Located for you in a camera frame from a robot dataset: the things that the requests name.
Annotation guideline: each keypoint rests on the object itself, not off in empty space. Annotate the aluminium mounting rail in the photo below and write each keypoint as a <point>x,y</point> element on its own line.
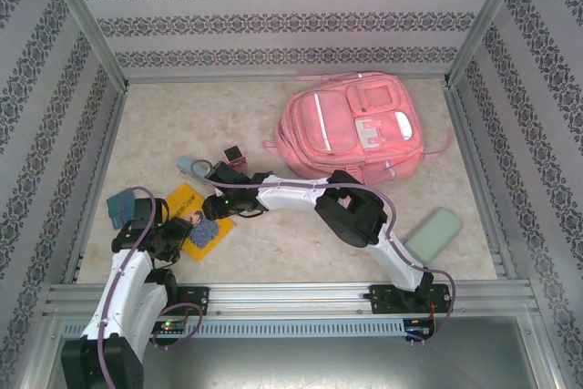
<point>291,300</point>

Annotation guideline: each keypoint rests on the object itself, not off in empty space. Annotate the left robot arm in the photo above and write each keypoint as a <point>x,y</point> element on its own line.
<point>127,289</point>

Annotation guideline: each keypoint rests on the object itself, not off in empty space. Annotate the small circuit board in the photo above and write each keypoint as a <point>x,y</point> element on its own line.
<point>416,326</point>

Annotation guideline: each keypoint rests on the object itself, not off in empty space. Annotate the pink backpack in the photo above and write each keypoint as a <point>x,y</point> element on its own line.
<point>337,120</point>

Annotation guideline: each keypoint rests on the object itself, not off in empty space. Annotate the small teal case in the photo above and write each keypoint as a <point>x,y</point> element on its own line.
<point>116,213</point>

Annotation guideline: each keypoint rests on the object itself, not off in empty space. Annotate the yellow picture book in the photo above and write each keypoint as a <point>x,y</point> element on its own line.
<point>182,200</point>

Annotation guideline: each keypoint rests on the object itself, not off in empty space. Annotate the aluminium side rail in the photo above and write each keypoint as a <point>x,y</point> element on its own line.
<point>99,179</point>
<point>464,125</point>

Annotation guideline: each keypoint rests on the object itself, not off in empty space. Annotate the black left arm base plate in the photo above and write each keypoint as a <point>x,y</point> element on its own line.
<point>196,300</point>

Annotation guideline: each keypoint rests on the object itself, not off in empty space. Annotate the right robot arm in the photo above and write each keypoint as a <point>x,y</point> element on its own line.
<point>291,197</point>

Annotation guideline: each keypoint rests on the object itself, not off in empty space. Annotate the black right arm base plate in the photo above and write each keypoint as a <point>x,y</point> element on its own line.
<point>382,300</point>

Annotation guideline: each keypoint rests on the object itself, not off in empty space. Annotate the aluminium frame post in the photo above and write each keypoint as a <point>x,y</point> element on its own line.
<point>86,15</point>
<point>487,15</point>

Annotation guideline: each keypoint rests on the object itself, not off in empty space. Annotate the circuit board with green light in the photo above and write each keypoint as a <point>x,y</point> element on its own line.
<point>170,326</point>

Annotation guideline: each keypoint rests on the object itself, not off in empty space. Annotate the aluminium back rail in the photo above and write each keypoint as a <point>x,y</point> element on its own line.
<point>205,79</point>

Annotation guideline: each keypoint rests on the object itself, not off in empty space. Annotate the green pencil case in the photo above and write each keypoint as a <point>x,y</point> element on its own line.
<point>432,234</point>

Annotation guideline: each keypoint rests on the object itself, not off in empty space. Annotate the rose gold cube sharpener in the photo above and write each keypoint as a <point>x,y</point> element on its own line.
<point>234,154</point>

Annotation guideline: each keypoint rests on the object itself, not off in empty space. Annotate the grey metal sheet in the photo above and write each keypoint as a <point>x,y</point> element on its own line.
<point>319,366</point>

